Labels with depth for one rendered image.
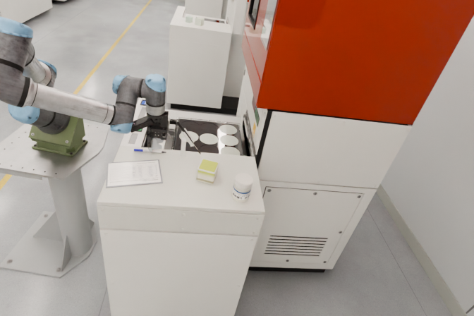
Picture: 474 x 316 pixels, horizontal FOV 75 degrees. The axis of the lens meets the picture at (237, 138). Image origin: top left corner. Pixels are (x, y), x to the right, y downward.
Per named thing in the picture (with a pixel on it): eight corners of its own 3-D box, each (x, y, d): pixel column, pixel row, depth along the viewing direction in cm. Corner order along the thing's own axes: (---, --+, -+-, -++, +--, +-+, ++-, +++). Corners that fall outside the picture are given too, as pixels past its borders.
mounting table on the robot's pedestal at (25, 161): (-18, 185, 142) (-27, 163, 135) (41, 133, 179) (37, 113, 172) (80, 202, 143) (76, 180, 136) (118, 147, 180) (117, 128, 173)
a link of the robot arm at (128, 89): (107, 99, 113) (137, 104, 114) (113, 70, 115) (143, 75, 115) (113, 104, 121) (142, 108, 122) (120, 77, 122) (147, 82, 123)
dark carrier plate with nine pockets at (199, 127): (238, 125, 182) (238, 124, 182) (243, 161, 154) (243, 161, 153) (179, 119, 177) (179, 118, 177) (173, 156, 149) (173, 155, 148)
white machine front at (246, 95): (241, 103, 222) (252, 49, 200) (254, 180, 155) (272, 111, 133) (237, 102, 222) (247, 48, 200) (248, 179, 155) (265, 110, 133)
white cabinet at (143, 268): (223, 203, 251) (240, 117, 206) (229, 331, 172) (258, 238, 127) (142, 198, 242) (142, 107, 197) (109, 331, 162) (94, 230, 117)
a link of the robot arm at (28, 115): (24, 125, 135) (0, 118, 122) (31, 95, 137) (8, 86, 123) (51, 129, 135) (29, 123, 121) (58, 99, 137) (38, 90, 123)
